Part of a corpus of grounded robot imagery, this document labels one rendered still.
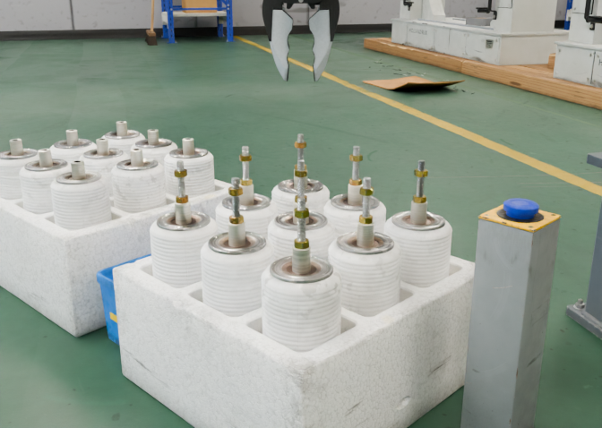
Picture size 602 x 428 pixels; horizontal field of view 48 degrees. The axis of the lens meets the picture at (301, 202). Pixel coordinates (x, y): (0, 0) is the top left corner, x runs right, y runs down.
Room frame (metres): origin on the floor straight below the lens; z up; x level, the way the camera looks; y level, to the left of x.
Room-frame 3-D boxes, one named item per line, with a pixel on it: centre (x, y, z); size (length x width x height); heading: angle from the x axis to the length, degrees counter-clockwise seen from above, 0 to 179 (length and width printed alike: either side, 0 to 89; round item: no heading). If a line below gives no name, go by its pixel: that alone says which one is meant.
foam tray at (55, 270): (1.29, 0.39, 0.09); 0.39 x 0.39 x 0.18; 46
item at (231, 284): (0.82, 0.08, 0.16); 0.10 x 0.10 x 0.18
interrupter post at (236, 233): (0.82, 0.08, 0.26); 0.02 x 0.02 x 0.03
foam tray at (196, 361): (0.90, 0.00, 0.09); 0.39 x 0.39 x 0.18; 45
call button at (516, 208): (0.75, -0.26, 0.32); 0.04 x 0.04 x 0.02
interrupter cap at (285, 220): (0.90, 0.00, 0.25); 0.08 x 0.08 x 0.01
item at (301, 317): (0.74, 0.00, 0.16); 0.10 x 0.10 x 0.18
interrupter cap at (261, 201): (0.99, 0.08, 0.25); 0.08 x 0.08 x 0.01
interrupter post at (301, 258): (0.74, 0.00, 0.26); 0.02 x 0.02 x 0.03
